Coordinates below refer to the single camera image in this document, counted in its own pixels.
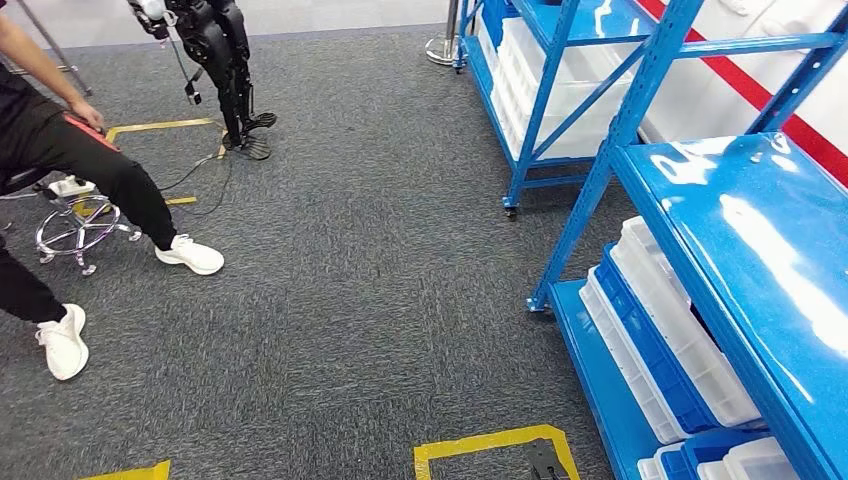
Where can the person's left hand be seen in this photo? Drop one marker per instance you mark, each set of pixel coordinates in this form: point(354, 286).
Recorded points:
point(89, 116)

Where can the person's left forearm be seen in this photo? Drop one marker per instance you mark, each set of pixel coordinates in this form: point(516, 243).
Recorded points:
point(40, 63)

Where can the blue metal shelf rack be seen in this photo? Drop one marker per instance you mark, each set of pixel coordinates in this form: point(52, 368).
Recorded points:
point(762, 232)
point(530, 132)

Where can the black part in bin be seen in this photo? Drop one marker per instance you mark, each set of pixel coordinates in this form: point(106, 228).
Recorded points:
point(705, 324)

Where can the person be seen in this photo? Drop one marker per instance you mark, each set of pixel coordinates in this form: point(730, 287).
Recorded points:
point(99, 166)

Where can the yellow floor tape outline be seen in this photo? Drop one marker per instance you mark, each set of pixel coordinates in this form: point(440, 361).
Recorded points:
point(132, 472)
point(159, 124)
point(490, 440)

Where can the white power strip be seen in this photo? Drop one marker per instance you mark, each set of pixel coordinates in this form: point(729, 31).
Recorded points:
point(71, 187)

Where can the stainless steel table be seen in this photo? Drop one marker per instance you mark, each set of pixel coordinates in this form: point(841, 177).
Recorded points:
point(56, 50)

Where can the chrome stool with black seat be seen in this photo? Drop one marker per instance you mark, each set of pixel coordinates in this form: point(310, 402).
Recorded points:
point(79, 228)

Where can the black humanoid robot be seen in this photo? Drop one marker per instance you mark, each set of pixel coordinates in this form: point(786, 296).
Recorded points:
point(222, 60)

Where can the chrome stanchion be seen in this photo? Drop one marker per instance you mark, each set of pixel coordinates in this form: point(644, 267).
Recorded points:
point(442, 50)

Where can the blue plastic bin stack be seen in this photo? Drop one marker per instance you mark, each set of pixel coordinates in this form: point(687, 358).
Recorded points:
point(493, 16)

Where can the large translucent white bin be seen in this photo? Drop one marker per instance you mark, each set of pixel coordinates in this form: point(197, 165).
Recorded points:
point(583, 99)

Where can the black robot foot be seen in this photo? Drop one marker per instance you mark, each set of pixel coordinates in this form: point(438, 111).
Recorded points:
point(543, 460)

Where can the white car with red stripe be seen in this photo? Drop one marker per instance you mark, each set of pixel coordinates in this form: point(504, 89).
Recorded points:
point(729, 40)

